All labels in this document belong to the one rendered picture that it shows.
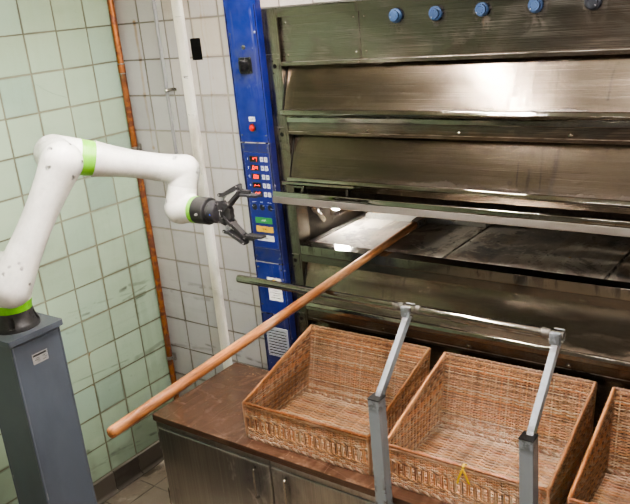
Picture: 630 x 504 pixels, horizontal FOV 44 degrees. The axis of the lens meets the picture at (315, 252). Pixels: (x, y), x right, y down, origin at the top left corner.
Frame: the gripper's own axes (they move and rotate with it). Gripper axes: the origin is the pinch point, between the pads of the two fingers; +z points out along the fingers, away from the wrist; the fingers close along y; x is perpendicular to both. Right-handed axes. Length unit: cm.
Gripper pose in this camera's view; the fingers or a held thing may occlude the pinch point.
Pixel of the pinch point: (258, 216)
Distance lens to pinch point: 246.5
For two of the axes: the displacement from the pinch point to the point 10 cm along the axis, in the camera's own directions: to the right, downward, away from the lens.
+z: 8.2, 1.1, -5.7
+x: -5.7, 3.0, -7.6
